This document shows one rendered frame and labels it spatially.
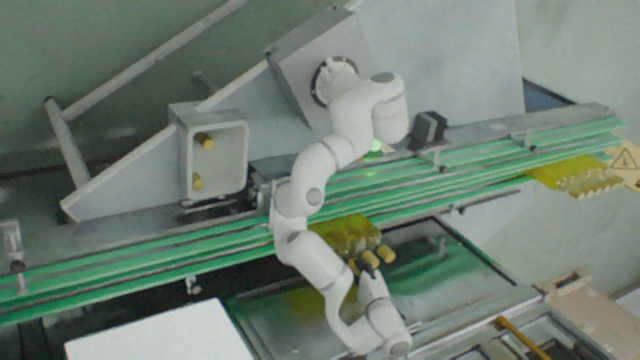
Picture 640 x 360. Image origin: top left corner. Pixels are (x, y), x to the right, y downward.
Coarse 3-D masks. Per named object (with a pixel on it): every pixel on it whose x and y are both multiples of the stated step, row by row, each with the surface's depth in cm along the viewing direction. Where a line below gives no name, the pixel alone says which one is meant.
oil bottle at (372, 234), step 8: (344, 216) 169; (352, 216) 168; (360, 216) 169; (352, 224) 166; (360, 224) 165; (368, 224) 166; (368, 232) 162; (376, 232) 163; (368, 240) 161; (376, 240) 161; (368, 248) 162
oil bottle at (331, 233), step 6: (324, 222) 164; (318, 228) 162; (324, 228) 162; (330, 228) 162; (336, 228) 163; (324, 234) 160; (330, 234) 160; (336, 234) 160; (342, 234) 160; (330, 240) 157; (336, 240) 157; (342, 240) 158; (336, 246) 156; (342, 246) 156; (348, 246) 157; (336, 252) 156; (342, 252) 156
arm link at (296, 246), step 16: (272, 208) 128; (288, 224) 128; (304, 224) 130; (288, 240) 120; (304, 240) 117; (320, 240) 120; (288, 256) 119; (304, 256) 117; (320, 256) 118; (336, 256) 122; (304, 272) 119; (320, 272) 118; (336, 272) 119; (320, 288) 121
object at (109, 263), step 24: (528, 168) 211; (432, 192) 186; (264, 216) 161; (336, 216) 166; (168, 240) 146; (192, 240) 147; (216, 240) 148; (240, 240) 150; (72, 264) 133; (96, 264) 135; (120, 264) 135; (144, 264) 137; (0, 288) 124; (48, 288) 126
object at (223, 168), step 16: (208, 128) 141; (224, 128) 152; (240, 128) 150; (192, 144) 149; (224, 144) 155; (240, 144) 152; (192, 160) 152; (208, 160) 155; (224, 160) 158; (240, 160) 154; (208, 176) 158; (224, 176) 160; (240, 176) 156; (192, 192) 150; (208, 192) 153; (224, 192) 155
